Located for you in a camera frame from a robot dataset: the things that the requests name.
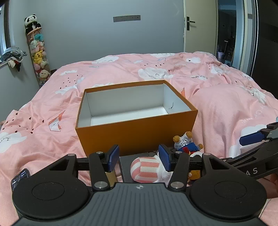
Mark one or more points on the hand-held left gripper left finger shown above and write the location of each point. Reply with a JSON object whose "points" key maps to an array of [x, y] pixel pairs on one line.
{"points": [[113, 158]]}

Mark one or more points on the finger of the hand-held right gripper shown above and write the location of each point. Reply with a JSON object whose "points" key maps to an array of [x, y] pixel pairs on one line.
{"points": [[253, 138]]}

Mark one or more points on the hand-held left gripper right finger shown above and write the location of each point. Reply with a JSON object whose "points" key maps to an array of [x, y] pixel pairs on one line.
{"points": [[165, 158]]}

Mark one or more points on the dark grey box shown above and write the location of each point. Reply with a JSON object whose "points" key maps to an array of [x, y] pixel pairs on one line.
{"points": [[124, 167]]}

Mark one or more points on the pink striped plush toy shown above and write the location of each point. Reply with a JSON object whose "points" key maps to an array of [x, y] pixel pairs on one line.
{"points": [[143, 168]]}

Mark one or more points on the orange cardboard box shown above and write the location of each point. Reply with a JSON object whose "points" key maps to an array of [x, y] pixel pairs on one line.
{"points": [[139, 132]]}

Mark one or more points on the person's right hand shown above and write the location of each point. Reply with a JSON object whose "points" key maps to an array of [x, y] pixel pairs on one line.
{"points": [[272, 185]]}

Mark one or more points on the gold box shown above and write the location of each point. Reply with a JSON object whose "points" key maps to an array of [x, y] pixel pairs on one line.
{"points": [[111, 179]]}

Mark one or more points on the small bear toy blue outfit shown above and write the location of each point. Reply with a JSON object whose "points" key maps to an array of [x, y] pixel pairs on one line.
{"points": [[186, 145]]}

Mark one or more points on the orange plush toy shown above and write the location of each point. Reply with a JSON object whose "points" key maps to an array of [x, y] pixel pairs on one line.
{"points": [[194, 175]]}

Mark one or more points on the pink cloud print duvet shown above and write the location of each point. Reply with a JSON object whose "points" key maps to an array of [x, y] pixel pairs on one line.
{"points": [[54, 113]]}

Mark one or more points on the black phone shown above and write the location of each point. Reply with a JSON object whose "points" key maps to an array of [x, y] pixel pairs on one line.
{"points": [[19, 178]]}

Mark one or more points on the dark wardrobe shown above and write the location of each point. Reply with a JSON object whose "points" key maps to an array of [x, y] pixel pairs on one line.
{"points": [[267, 43]]}

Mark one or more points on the cream door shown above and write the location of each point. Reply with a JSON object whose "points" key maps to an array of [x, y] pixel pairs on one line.
{"points": [[202, 32]]}

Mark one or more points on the clear plush toy tube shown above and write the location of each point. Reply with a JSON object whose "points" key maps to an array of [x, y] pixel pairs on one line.
{"points": [[40, 58]]}

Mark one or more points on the yellow plush toy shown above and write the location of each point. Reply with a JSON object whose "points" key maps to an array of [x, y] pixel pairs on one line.
{"points": [[38, 57]]}

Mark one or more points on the teal haired plush toy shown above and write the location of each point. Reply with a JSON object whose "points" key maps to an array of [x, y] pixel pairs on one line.
{"points": [[40, 38]]}

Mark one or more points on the pile of clothes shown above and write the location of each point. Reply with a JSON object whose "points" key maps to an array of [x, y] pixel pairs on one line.
{"points": [[13, 55]]}

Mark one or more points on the panda plush toy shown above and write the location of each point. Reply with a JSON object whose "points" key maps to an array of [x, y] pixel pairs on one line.
{"points": [[31, 21]]}

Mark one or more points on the window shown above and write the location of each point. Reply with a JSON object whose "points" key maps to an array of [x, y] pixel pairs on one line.
{"points": [[3, 28]]}

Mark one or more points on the grey wall socket panel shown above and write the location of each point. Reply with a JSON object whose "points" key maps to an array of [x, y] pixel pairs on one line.
{"points": [[126, 18]]}

